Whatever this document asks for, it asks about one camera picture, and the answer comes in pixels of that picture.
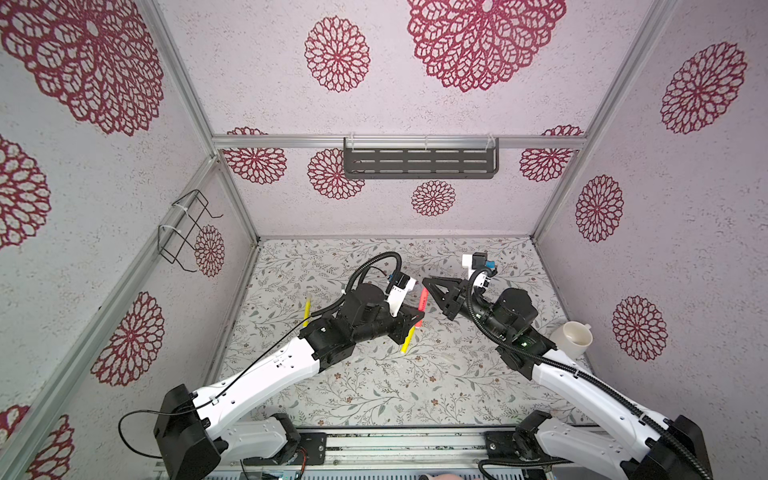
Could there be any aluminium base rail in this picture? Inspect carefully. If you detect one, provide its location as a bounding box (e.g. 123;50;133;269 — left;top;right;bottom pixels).
239;425;601;480

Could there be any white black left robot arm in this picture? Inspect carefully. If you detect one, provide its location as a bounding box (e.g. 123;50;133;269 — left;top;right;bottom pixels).
153;284;425;479

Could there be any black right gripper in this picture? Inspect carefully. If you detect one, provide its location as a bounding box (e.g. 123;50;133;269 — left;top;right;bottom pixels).
425;278;511;346

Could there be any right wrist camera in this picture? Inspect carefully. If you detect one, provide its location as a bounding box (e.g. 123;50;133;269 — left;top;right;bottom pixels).
460;252;498;292

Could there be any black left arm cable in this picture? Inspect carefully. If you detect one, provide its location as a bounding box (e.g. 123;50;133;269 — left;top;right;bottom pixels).
116;251;403;460

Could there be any dark grey wall shelf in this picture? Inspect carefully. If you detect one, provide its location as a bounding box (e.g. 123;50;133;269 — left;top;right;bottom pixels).
342;138;500;180

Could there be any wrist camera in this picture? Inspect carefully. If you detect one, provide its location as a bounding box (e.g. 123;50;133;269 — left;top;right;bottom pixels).
460;252;498;292
386;272;417;317

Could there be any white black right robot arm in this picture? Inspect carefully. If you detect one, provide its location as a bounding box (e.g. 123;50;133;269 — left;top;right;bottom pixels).
423;270;713;479

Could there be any black wire wall basket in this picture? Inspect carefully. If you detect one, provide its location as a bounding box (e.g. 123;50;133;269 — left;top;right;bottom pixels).
156;189;226;278

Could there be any pink highlighter pen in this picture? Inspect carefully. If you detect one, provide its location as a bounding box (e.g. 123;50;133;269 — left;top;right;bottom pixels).
415;287;429;328

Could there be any yellow highlighter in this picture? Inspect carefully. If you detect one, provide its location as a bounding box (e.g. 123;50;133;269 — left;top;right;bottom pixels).
401;327;416;355

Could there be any white mug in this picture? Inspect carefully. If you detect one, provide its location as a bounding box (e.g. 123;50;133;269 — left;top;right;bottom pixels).
550;321;594;360

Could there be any yellow highlighter pen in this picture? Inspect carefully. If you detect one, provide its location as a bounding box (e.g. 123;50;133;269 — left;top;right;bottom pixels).
302;298;311;328

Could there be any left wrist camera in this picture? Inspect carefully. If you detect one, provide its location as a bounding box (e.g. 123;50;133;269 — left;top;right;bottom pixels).
386;272;417;317

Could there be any black corrugated right cable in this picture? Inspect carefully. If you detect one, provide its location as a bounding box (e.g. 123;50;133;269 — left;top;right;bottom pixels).
465;268;712;480

